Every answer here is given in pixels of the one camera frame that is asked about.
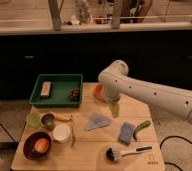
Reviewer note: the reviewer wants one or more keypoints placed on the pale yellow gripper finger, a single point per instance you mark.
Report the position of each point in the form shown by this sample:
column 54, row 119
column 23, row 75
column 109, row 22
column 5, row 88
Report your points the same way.
column 114, row 108

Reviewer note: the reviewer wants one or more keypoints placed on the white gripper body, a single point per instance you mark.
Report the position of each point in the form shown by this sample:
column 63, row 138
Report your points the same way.
column 110, row 96

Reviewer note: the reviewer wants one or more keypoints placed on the light blue towel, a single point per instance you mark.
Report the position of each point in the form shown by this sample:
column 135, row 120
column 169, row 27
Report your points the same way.
column 96, row 120

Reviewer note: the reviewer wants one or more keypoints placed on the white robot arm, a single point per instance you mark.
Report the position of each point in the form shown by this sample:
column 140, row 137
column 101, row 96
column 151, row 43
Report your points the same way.
column 115, row 81

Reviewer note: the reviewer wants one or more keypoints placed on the orange bowl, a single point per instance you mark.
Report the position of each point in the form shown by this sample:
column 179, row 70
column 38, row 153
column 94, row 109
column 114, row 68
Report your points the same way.
column 97, row 94

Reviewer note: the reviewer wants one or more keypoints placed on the blue sponge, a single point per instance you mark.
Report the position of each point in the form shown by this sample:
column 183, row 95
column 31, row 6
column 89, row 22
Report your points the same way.
column 126, row 133

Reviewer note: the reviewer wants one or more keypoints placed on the dark red grape bunch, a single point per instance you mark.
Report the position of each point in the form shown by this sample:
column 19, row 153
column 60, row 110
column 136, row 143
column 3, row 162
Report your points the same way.
column 74, row 94

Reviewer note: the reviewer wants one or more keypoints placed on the black white dish brush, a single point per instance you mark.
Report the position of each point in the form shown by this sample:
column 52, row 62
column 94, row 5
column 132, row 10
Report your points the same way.
column 114, row 154

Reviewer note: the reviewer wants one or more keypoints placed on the green plastic tray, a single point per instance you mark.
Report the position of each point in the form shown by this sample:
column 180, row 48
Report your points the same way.
column 61, row 85

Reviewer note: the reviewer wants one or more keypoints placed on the white round container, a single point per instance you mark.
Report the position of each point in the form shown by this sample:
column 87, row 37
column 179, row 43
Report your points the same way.
column 61, row 133

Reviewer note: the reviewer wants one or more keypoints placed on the wooden block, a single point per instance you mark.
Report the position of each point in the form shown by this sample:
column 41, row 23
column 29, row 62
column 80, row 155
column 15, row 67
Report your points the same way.
column 45, row 90

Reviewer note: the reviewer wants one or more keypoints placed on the small metal cup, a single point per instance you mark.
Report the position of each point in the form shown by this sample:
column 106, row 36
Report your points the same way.
column 48, row 121

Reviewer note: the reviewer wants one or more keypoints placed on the orange peach fruit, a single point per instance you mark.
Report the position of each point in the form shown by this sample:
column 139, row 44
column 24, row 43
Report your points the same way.
column 41, row 145

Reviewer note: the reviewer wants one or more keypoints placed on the light green cup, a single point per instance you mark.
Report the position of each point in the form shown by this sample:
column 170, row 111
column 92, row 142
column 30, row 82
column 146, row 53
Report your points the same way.
column 33, row 120

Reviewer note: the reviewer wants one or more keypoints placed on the dark red bowl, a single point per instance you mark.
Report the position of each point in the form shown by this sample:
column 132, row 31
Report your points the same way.
column 28, row 148

